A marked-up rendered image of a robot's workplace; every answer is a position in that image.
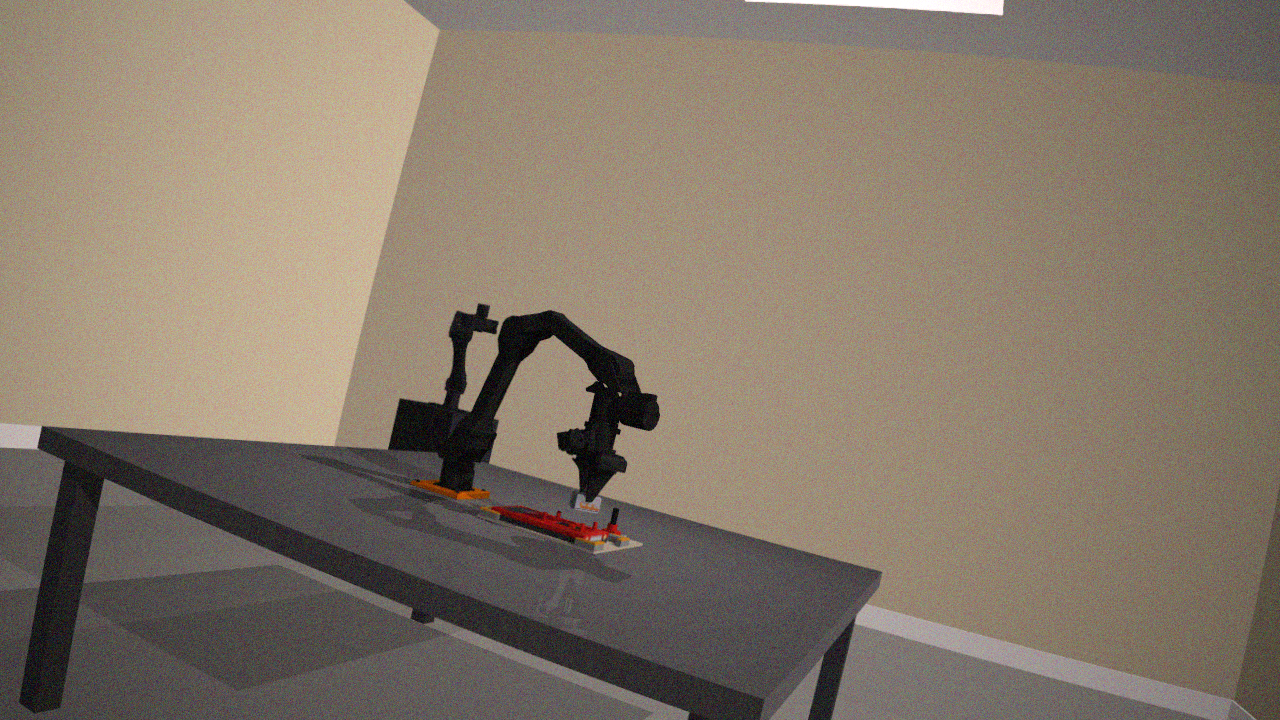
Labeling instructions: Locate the red car body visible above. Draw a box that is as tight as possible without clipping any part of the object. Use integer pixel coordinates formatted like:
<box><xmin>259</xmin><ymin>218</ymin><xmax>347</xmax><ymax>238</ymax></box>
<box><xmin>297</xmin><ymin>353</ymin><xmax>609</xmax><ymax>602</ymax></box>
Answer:
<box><xmin>492</xmin><ymin>506</ymin><xmax>609</xmax><ymax>543</ymax></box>

